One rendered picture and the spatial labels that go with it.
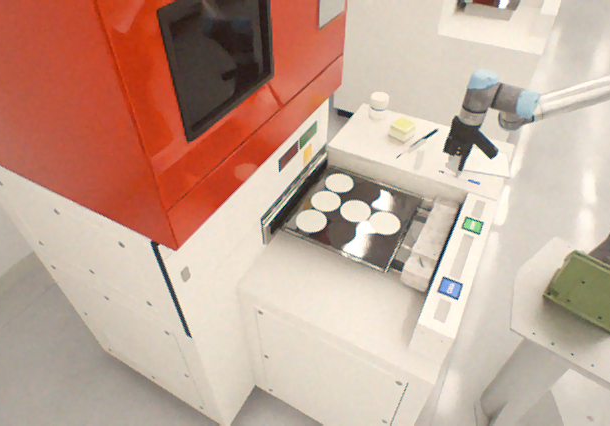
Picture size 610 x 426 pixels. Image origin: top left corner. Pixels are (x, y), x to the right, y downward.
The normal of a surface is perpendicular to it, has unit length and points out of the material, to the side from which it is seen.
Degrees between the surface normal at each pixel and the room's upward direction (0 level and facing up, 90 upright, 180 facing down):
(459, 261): 0
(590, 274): 90
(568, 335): 0
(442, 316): 0
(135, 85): 90
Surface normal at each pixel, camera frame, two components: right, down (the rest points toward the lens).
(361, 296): 0.00, -0.72
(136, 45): 0.88, 0.33
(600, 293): -0.66, 0.52
